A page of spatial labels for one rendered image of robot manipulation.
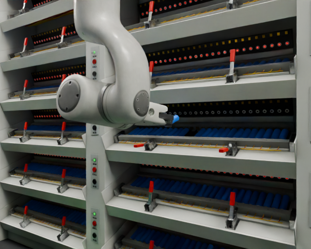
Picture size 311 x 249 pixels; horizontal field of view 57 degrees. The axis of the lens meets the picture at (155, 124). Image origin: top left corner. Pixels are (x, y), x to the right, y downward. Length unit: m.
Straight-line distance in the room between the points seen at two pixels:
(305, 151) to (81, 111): 0.50
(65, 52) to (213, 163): 0.73
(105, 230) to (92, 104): 0.65
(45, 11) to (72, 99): 0.88
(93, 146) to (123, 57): 0.61
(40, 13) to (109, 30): 0.89
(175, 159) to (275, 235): 0.32
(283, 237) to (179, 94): 0.46
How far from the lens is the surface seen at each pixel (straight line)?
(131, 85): 0.49
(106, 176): 1.04
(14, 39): 1.68
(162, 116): 0.68
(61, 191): 1.24
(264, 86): 0.76
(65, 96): 0.54
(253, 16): 0.81
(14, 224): 1.57
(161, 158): 0.88
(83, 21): 0.57
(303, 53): 0.75
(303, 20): 0.77
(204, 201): 0.90
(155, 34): 0.93
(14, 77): 1.64
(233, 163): 0.79
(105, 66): 1.04
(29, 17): 1.46
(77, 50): 1.16
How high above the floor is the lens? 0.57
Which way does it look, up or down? level
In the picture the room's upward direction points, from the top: straight up
